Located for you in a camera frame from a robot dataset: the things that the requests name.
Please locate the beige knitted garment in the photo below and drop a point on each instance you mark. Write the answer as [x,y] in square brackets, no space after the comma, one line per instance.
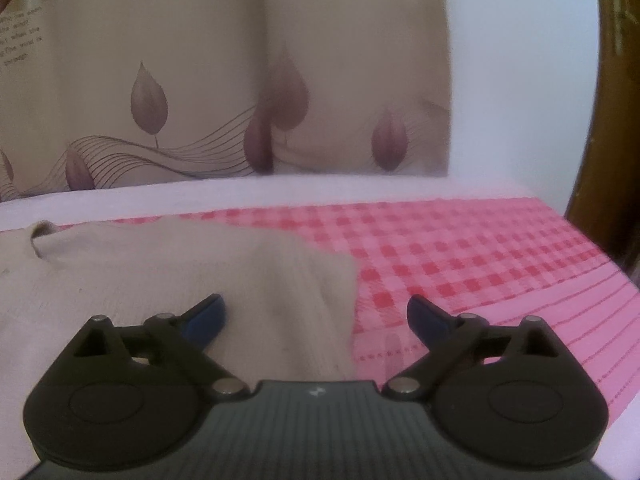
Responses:
[175,270]

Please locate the beige leaf print curtain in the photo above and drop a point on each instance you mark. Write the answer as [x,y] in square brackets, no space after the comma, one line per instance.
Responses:
[200,60]

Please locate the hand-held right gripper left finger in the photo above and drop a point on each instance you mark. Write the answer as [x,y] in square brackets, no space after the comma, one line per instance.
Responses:
[207,317]

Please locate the pink checked blanket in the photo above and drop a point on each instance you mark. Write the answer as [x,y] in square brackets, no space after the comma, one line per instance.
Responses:
[475,260]

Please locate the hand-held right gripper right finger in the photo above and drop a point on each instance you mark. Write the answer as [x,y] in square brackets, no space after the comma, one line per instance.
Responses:
[426,317]

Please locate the brown wooden door frame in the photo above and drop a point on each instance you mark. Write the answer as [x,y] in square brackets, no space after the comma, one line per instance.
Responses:
[595,160]

